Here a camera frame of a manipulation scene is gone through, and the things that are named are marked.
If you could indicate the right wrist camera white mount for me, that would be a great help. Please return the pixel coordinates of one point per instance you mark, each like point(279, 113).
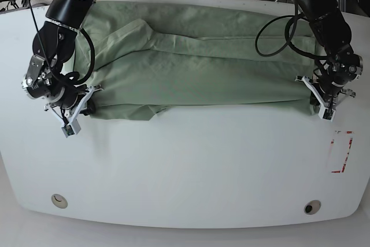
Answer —
point(75, 114)

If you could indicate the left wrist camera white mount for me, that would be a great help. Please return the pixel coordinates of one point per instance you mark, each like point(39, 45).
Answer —
point(327, 102)

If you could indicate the green T-shirt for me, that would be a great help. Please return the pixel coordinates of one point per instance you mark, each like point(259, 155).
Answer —
point(150, 57)

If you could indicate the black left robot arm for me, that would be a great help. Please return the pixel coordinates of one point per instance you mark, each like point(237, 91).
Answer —
point(327, 23)

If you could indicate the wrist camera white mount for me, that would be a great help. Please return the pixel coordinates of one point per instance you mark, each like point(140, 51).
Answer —
point(75, 114)
point(327, 102)

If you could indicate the red tape rectangle marker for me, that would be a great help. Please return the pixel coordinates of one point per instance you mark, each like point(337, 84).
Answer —
point(339, 151)

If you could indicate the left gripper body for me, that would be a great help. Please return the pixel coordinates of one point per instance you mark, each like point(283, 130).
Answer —
point(338, 70)

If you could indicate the right table grommet hole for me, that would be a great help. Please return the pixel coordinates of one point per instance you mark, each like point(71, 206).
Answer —
point(312, 207)

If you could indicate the table grommet hole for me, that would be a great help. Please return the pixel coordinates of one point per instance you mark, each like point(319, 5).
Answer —
point(312, 207)
point(59, 201)

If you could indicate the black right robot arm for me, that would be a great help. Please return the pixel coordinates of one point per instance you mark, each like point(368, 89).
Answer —
point(54, 45)

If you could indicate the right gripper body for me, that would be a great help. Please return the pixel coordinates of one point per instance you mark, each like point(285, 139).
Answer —
point(44, 80)

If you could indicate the left table grommet hole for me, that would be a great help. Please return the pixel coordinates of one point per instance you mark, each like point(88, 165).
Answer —
point(59, 201)

